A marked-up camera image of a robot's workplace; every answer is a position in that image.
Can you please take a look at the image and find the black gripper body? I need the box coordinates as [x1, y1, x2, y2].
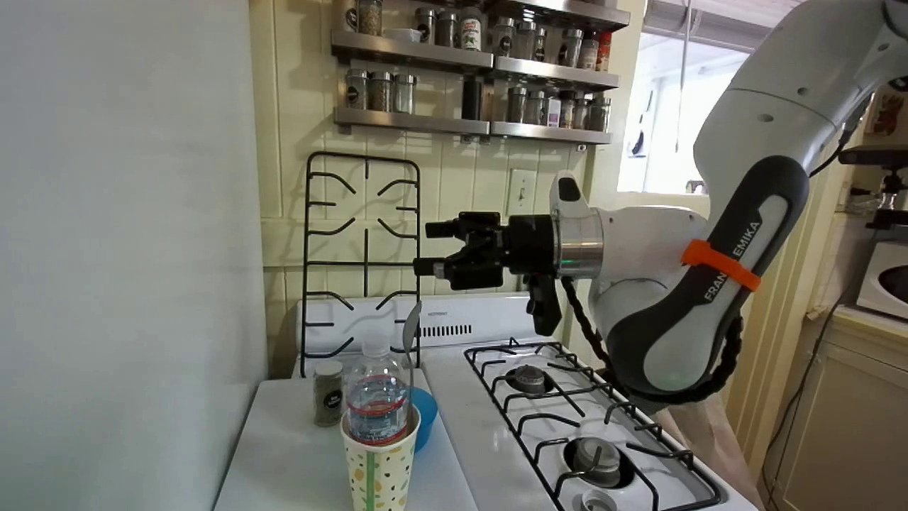
[476, 214, 562, 288]

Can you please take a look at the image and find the black mounted stove grate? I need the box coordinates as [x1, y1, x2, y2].
[462, 338, 732, 511]

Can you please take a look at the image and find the steel spice shelf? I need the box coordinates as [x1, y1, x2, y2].
[492, 0, 633, 30]
[329, 102, 615, 149]
[326, 30, 623, 91]

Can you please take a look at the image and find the black loose stove grate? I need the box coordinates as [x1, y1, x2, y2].
[298, 150, 427, 380]

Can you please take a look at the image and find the round metal gas burner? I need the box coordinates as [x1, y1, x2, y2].
[506, 365, 562, 399]
[562, 436, 635, 492]

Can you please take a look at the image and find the blue plastic bowl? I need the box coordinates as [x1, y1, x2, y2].
[407, 383, 441, 453]

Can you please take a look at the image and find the clear plastic water bottle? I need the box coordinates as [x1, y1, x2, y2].
[339, 315, 414, 446]

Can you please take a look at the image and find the white door with window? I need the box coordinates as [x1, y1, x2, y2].
[572, 25, 732, 216]

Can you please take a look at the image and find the dotted paper cup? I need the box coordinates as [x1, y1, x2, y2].
[339, 407, 424, 511]

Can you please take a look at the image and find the white gas stove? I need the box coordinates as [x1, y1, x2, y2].
[211, 294, 764, 511]

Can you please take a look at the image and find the white refrigerator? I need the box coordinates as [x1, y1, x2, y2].
[0, 0, 269, 511]

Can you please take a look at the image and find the cream kitchen cabinet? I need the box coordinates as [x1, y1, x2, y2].
[762, 308, 908, 511]

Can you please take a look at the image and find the cream light switch plate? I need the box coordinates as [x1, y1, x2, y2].
[509, 169, 542, 216]

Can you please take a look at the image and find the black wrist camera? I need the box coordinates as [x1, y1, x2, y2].
[522, 277, 564, 338]

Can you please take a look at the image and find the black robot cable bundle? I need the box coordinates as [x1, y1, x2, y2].
[562, 274, 749, 410]

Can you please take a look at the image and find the small wall decoration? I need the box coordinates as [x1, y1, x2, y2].
[862, 89, 908, 145]

